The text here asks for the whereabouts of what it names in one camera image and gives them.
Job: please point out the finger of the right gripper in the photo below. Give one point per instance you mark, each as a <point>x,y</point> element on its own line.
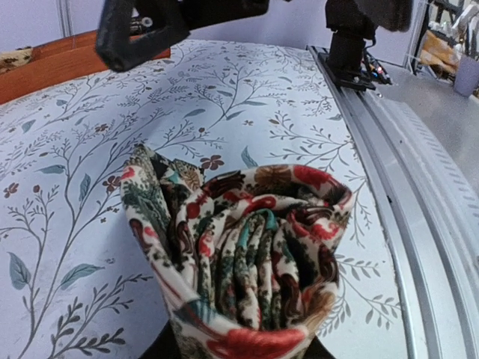
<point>131,32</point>

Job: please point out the cream floral paisley tie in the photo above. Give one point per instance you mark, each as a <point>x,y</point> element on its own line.
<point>245,260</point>

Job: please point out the orange divided organizer tray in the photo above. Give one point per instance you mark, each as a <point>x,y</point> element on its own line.
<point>51,64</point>

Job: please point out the rolled beige striped tie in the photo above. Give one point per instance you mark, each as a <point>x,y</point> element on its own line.
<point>14,59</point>

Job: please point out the floral patterned table mat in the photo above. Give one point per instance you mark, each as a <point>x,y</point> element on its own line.
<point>75,282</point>

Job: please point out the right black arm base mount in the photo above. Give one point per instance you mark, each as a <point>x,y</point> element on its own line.
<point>349,64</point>

